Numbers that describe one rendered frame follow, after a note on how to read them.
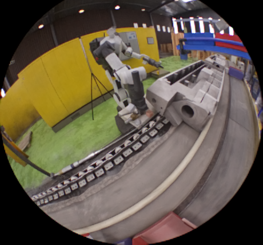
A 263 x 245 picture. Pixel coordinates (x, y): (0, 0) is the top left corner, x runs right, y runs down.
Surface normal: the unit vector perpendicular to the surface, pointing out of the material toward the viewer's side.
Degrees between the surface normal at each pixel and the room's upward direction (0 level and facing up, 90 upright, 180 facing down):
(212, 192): 0
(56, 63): 90
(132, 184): 0
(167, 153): 0
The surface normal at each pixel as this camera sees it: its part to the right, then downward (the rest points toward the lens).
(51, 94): 0.59, 0.42
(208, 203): -0.21, -0.75
